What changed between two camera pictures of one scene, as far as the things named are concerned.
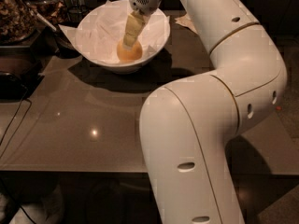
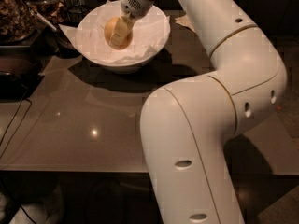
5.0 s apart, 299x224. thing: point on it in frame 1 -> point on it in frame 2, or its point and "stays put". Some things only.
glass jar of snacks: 18,21 stays put
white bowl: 102,27 stays put
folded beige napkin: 186,21 stays put
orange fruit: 129,55 -> 118,33
